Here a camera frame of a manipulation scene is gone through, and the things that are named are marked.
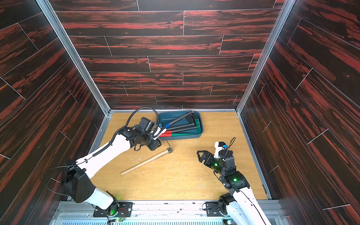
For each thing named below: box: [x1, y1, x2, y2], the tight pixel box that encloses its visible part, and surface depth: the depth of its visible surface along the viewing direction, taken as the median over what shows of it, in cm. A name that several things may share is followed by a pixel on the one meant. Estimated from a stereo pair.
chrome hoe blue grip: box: [162, 111, 195, 130], surface depth 109 cm
